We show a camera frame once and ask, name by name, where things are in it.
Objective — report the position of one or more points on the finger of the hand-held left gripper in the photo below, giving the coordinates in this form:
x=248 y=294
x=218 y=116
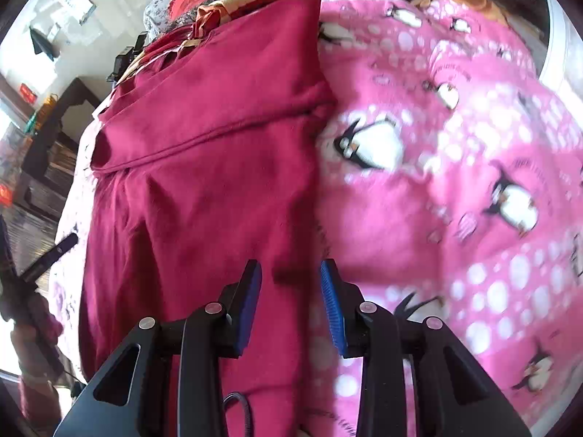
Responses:
x=54 y=252

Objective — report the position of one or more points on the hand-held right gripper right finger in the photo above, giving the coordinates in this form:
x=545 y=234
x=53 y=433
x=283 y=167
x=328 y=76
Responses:
x=332 y=309

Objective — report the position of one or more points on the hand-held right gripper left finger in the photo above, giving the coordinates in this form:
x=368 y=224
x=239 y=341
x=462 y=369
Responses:
x=246 y=309

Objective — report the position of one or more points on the dark red garment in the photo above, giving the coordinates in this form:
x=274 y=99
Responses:
x=205 y=168

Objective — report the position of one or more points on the person's left forearm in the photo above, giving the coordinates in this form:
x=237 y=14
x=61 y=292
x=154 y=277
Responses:
x=34 y=382

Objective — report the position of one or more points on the person's left hand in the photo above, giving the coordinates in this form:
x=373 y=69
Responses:
x=48 y=321

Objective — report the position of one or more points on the green plastic item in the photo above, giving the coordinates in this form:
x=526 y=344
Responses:
x=31 y=125

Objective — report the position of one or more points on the pink penguin print blanket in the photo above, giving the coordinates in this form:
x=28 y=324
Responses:
x=432 y=214

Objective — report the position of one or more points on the dark wooden table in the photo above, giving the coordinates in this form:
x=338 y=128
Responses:
x=68 y=100

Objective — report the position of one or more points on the dark hanging cloth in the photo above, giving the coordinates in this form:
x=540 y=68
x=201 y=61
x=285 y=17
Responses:
x=43 y=43

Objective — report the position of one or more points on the floral pillow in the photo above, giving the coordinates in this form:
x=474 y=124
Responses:
x=155 y=13

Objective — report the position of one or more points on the red wall poster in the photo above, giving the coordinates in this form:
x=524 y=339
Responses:
x=28 y=93

